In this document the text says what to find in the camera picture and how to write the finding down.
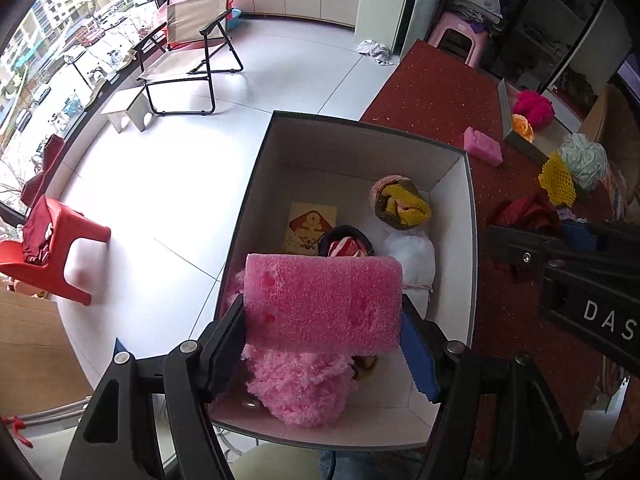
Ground black frame folding chair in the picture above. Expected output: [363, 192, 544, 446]
[135, 0, 246, 117]

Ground white cloth on floor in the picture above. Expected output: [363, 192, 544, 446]
[355, 38, 396, 67]

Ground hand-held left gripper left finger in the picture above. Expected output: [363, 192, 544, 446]
[60, 295, 248, 480]

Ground large pink sponge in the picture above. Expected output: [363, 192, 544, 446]
[242, 252, 405, 356]

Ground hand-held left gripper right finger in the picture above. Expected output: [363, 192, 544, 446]
[400, 295, 586, 480]

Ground pale green bath pouf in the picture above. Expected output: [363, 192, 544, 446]
[557, 132, 610, 192]

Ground pink fluffy cloth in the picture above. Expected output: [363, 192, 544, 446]
[220, 270, 358, 428]

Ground white cloth bundle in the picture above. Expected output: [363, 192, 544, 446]
[377, 227, 437, 318]

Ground pink knit sock dark cuff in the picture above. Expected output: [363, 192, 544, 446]
[317, 225, 375, 259]

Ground pink plastic stool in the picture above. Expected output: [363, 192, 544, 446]
[425, 10, 491, 66]

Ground shallow grey tray box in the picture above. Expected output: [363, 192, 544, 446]
[496, 79, 586, 166]

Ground yellow foam net sleeve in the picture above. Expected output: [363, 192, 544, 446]
[537, 151, 576, 207]

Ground dark red netted cloth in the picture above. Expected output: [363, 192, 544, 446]
[20, 135, 68, 201]

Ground magenta fluffy cloth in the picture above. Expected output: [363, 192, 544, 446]
[512, 89, 555, 128]

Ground cardboard box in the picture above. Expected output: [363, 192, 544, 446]
[0, 290, 96, 418]

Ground beige chair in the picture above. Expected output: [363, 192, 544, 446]
[582, 82, 640, 221]

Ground orange fabric rose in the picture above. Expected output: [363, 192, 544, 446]
[510, 114, 536, 143]

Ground person's legs in jeans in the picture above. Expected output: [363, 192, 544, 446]
[320, 450, 426, 480]

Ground pink and yellow sock roll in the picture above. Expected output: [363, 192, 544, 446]
[369, 174, 432, 231]

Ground grey white storage box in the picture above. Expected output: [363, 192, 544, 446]
[207, 110, 478, 452]

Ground small white stool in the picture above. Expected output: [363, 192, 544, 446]
[101, 87, 153, 134]

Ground tissue pack with red print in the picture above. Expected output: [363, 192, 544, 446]
[282, 201, 340, 257]

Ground small pink sponge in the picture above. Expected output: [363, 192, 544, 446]
[462, 126, 504, 166]

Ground red plastic stool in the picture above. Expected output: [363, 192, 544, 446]
[0, 197, 112, 307]

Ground cream leather seat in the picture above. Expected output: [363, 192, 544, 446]
[230, 447, 326, 480]

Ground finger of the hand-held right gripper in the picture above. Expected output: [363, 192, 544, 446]
[485, 225, 569, 282]
[562, 220, 640, 267]

